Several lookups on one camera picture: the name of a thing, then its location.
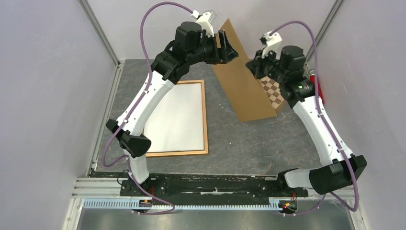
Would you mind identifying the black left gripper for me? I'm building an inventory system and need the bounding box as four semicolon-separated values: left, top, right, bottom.
188;30;239;66

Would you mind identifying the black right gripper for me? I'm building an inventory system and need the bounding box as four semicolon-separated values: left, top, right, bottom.
247;46;288;84

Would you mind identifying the brown backing board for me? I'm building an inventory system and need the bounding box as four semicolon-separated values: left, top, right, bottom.
213;19;287;122

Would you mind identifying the landscape photo print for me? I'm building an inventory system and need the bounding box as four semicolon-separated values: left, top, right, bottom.
146;82;205;154

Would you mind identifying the wooden picture frame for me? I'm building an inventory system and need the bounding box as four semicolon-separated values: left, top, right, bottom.
142;79;210;158

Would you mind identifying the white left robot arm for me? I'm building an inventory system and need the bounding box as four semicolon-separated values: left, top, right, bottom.
106;22;238;196

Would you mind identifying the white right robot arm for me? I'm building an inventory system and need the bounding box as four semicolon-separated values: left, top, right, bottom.
246;46;367;196

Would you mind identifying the wooden chessboard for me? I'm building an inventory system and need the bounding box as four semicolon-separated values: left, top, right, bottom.
260;77;287;113

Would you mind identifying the red cylinder tool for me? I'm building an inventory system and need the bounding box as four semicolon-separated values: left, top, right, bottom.
310;74;325;105

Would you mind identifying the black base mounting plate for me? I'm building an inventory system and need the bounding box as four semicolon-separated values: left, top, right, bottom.
119;173;308;206

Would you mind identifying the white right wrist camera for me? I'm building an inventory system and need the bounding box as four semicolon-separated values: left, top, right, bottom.
260;31;282;58

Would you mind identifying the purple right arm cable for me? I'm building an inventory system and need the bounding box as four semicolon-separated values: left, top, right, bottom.
270;20;361;217

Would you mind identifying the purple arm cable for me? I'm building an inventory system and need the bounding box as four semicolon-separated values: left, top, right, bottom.
270;20;361;217
101;1;201;216

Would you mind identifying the right corner aluminium post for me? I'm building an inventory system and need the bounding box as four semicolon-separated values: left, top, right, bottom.
306;0;345;62

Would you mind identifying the corner aluminium post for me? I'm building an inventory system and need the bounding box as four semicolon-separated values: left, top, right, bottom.
306;0;345;62
78;0;121;67

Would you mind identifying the left corner aluminium post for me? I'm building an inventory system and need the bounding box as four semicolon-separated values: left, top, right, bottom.
78;0;121;67

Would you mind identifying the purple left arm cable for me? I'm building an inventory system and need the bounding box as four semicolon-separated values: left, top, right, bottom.
101;1;201;216

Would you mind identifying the white toothed cable rail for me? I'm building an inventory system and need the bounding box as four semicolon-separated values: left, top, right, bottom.
81;198;299;211

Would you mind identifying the aluminium table edge rail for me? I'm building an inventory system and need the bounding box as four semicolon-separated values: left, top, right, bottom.
71;177;361;201

